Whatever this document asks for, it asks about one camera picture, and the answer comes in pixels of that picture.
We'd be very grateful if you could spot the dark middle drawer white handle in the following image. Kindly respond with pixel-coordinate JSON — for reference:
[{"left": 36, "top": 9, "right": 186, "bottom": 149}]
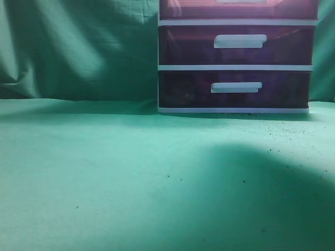
[{"left": 159, "top": 26, "right": 315, "bottom": 65}]

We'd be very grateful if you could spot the dark bottom drawer white handle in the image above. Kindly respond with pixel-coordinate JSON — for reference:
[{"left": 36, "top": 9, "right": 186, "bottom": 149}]
[{"left": 159, "top": 71, "right": 310, "bottom": 109}]

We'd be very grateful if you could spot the white frame drawer cabinet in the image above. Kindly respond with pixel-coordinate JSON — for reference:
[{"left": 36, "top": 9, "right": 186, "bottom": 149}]
[{"left": 158, "top": 11, "right": 318, "bottom": 113}]

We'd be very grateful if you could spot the green cloth table cover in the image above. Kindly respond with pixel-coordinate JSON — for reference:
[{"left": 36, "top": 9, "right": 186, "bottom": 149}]
[{"left": 1, "top": 99, "right": 334, "bottom": 250}]

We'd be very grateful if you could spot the green cloth backdrop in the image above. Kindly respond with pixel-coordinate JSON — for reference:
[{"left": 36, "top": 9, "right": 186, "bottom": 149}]
[{"left": 0, "top": 0, "right": 335, "bottom": 102}]

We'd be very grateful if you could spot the translucent top drawer white handle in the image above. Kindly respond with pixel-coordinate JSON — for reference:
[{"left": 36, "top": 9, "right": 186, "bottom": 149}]
[{"left": 159, "top": 0, "right": 318, "bottom": 20}]

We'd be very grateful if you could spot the dark drawer white handle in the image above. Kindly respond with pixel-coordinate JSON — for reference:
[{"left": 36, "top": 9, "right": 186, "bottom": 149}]
[
  {"left": 159, "top": 26, "right": 315, "bottom": 65},
  {"left": 159, "top": 71, "right": 310, "bottom": 109}
]

